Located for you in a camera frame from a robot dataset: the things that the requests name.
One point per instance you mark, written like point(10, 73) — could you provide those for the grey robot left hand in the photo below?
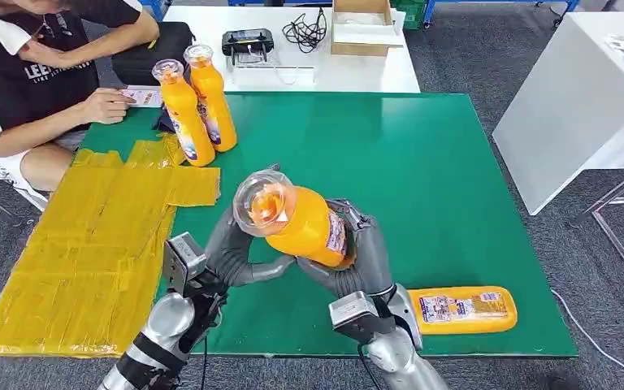
point(231, 253)

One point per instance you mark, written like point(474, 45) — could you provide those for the person's left hand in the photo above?
point(48, 54)

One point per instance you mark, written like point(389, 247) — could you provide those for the person's right hand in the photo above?
point(105, 106)

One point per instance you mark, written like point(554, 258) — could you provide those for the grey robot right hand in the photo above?
point(371, 258)

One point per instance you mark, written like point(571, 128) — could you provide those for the white printed card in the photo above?
point(148, 97)

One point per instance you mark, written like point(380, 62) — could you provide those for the orange drink bottle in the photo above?
point(301, 226)
point(468, 312)
point(212, 97)
point(185, 118)

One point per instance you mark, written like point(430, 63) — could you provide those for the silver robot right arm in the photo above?
point(403, 350)

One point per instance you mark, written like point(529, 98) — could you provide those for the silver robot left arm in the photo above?
point(156, 339)

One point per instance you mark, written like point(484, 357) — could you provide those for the person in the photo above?
point(16, 86)

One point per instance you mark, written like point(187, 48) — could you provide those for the black bag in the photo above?
point(139, 59)

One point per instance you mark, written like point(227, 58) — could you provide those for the blue tablet case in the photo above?
point(162, 123)

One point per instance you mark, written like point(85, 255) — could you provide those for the green table mat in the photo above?
point(425, 161)

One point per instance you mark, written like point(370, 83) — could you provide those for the blue chair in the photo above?
point(156, 6)

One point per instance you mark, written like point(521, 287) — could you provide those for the yellow taped sheet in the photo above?
point(86, 242)

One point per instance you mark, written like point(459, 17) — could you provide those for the black remote controller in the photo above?
point(247, 42)

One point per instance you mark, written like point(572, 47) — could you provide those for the white table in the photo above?
point(344, 75)

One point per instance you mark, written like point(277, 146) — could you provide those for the clear acrylic stand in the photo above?
point(290, 75)

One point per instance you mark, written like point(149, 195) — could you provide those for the cardboard box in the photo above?
point(361, 38)

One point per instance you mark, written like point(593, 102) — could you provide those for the white desk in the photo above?
point(565, 107)

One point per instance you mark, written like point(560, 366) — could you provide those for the green crate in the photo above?
point(410, 13)

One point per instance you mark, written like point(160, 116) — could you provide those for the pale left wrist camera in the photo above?
point(183, 261)

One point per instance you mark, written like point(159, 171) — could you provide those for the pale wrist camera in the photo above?
point(183, 261)
point(352, 312)

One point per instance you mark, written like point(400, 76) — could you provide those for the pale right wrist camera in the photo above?
point(352, 312)

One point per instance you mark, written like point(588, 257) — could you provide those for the blue metal frame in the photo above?
point(500, 2)

